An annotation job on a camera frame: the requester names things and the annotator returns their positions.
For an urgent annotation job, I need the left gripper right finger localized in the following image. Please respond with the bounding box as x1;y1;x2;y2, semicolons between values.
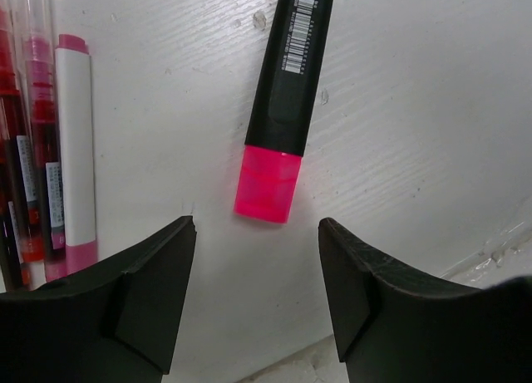
318;218;531;382

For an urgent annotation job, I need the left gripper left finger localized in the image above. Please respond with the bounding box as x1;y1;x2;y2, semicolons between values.
1;216;196;382

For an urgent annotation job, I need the pink highlighter black body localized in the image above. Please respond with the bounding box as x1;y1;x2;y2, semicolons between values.
234;0;333;223

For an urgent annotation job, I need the white marker pink cap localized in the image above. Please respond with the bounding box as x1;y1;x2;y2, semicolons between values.
55;34;98;274

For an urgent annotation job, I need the red gel pen middle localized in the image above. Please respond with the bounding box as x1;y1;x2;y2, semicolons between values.
1;0;44;290

